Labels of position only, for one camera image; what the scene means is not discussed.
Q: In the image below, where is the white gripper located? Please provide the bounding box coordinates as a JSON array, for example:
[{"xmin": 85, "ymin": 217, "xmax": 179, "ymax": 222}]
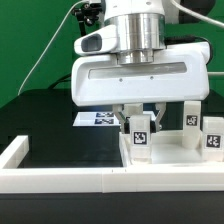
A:
[{"xmin": 71, "ymin": 43, "xmax": 210, "ymax": 134}]

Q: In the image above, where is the white square table top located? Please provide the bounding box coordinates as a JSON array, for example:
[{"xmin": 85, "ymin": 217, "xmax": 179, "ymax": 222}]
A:
[{"xmin": 119, "ymin": 130, "xmax": 217, "ymax": 167}]

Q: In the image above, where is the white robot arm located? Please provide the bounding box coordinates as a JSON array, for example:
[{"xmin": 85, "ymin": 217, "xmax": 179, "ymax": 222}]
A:
[{"xmin": 71, "ymin": 0, "xmax": 223, "ymax": 131}]

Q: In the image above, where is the white sheet with tags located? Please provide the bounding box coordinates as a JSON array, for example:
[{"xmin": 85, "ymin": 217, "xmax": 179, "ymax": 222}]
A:
[{"xmin": 73, "ymin": 111, "xmax": 120, "ymax": 127}]

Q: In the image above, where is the white U-shaped fence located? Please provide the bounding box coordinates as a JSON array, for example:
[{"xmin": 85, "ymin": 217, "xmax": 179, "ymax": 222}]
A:
[{"xmin": 0, "ymin": 135, "xmax": 224, "ymax": 194}]

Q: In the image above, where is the black cable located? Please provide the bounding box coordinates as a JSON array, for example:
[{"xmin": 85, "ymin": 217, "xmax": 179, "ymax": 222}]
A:
[{"xmin": 48, "ymin": 73, "xmax": 73, "ymax": 90}]

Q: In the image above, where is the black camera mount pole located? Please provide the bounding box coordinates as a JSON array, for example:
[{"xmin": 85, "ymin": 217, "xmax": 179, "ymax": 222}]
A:
[{"xmin": 71, "ymin": 3, "xmax": 102, "ymax": 36}]

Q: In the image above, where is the white cable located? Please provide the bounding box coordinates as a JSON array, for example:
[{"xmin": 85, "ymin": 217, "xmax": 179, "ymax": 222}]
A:
[{"xmin": 17, "ymin": 0, "xmax": 88, "ymax": 97}]

